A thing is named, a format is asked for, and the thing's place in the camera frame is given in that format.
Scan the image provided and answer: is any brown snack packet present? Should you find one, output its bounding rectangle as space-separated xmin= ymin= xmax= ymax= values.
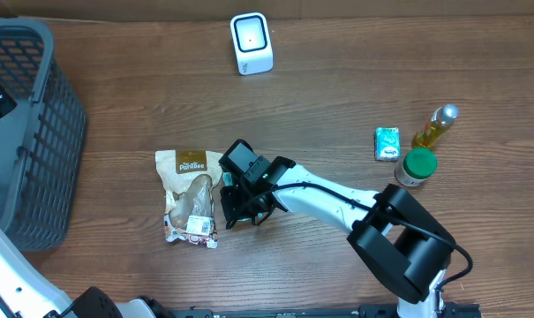
xmin=155 ymin=150 xmax=222 ymax=249

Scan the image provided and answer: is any small teal white box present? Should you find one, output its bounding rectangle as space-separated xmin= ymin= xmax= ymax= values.
xmin=374 ymin=127 xmax=401 ymax=162

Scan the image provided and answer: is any green lid jar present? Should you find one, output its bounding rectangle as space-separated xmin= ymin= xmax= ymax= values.
xmin=395 ymin=148 xmax=438 ymax=187

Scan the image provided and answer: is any yellow dish soap bottle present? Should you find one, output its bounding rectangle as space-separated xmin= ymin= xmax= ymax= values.
xmin=411 ymin=104 xmax=459 ymax=149

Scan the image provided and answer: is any teal white pouch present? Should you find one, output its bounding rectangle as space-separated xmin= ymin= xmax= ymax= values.
xmin=222 ymin=172 xmax=233 ymax=186

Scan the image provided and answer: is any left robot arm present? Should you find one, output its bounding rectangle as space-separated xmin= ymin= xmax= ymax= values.
xmin=0 ymin=143 xmax=169 ymax=318

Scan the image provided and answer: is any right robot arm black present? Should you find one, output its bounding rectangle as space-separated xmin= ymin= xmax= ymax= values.
xmin=219 ymin=140 xmax=455 ymax=317

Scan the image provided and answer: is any white barcode scanner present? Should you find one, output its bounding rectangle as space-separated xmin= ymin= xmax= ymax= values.
xmin=229 ymin=11 xmax=274 ymax=76

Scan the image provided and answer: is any grey plastic shopping basket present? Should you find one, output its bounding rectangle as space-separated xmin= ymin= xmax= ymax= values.
xmin=0 ymin=18 xmax=87 ymax=251

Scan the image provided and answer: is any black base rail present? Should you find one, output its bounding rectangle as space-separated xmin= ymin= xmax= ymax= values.
xmin=169 ymin=302 xmax=484 ymax=318

